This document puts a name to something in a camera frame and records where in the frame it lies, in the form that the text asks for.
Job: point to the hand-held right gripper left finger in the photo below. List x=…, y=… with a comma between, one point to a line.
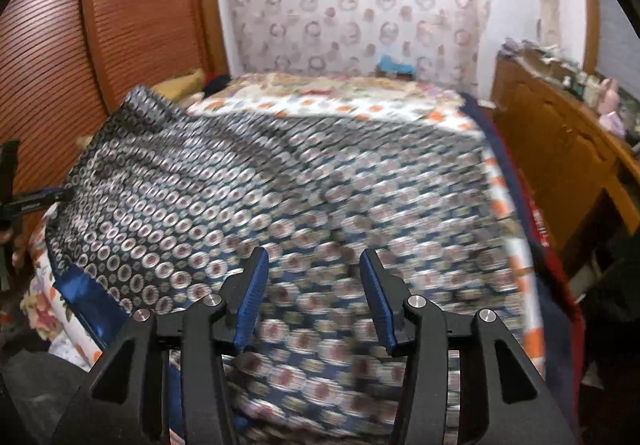
x=252, y=300

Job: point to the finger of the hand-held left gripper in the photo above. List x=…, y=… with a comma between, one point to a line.
x=35, y=200

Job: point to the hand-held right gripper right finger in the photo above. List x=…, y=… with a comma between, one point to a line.
x=380, y=300

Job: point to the navy circle-print shirt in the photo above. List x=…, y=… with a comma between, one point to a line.
x=250, y=185

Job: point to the red bedcover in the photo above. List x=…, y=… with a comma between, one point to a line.
x=545, y=225

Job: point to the golden patterned pillow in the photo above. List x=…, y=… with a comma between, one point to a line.
x=182, y=82

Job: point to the orange-print bedsheet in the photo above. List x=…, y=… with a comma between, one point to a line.
x=350, y=107

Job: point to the navy blanket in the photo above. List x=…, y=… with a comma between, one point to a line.
x=500, y=145

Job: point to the wooden louvered wardrobe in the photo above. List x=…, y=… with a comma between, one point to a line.
x=140, y=0

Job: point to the dark cloth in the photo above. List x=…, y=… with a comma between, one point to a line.
x=217, y=82

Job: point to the floral blanket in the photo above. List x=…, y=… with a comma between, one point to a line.
x=325, y=85

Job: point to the black chair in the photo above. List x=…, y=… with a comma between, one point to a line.
x=615, y=325

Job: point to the wooden sideboard cabinet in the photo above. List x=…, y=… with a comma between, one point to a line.
x=550, y=135

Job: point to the pink tissue box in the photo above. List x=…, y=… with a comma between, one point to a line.
x=614, y=125

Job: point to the circle-patterned sheer curtain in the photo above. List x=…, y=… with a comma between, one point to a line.
x=350, y=0

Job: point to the pink thermos bottle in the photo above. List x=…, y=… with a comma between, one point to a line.
x=608, y=95

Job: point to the grey window blind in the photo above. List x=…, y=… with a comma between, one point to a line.
x=620, y=35

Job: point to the wooden window frame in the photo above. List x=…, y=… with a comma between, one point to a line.
x=590, y=15

